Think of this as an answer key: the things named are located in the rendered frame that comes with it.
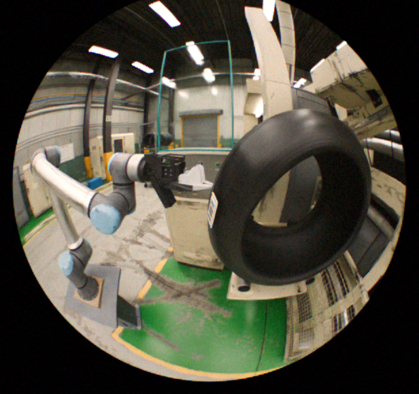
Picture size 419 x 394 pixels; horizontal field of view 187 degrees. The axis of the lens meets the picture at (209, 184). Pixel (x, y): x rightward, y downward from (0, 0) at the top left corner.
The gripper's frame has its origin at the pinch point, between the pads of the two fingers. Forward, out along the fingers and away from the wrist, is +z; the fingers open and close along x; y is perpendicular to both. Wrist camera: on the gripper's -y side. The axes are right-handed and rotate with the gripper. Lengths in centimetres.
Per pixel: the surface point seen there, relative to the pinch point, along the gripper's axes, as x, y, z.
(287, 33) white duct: 42, 117, 38
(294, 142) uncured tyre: -11.3, 15.0, 14.6
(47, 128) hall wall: 41, 112, -792
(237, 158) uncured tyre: -8.5, 10.1, 5.7
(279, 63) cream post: 26, 59, 22
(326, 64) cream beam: 8, 57, 39
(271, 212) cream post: 26.2, -18.1, 28.8
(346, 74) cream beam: -3, 48, 41
